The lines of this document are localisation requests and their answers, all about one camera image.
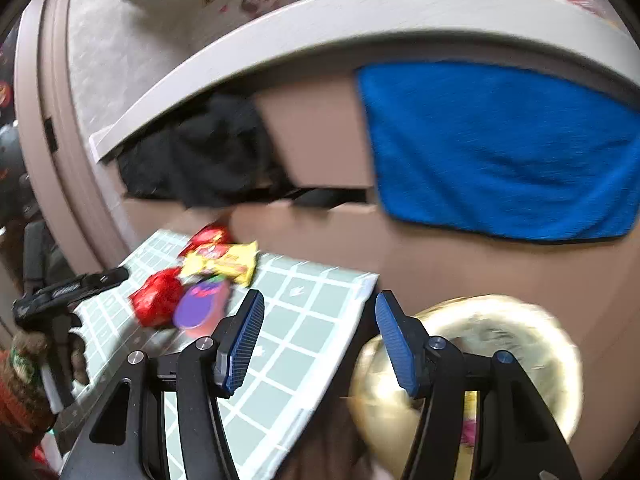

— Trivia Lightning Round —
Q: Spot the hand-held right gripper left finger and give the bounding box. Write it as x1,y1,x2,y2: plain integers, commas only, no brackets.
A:
60,289,266,480

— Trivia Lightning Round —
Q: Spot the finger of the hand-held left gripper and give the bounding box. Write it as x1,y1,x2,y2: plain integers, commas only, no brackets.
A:
64,266,131,298

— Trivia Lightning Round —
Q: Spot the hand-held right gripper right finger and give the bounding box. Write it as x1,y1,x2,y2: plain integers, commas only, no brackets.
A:
375,289,582,480

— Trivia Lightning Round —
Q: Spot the yellow plastic bag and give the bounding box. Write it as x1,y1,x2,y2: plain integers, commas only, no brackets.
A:
348,294,585,480

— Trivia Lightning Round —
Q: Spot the person's left hand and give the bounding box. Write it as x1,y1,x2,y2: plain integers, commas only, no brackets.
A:
67,332,92,387

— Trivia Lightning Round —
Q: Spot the purple snack packet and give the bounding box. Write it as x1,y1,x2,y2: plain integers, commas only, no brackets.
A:
171,277,234,337

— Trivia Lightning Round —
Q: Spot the crumpled red snack packet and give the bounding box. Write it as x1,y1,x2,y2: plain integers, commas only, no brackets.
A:
128,267,184,329

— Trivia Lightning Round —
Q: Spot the green checked mat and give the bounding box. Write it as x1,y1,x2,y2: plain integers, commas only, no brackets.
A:
52,229,382,480

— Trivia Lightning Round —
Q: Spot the yellow snack packet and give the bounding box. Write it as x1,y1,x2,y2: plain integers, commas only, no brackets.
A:
179,241,259,289

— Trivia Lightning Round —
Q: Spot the red packet with print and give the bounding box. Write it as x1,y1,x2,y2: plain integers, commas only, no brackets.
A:
179,222,234,259

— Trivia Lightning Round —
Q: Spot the black cloth bag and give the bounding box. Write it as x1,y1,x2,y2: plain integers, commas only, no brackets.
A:
116,91,375,212

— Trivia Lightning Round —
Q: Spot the blue towel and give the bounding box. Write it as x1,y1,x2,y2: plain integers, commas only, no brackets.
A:
354,61,640,245

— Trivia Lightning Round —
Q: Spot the white curved furniture rail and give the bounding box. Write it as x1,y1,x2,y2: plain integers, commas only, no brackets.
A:
89,0,640,163

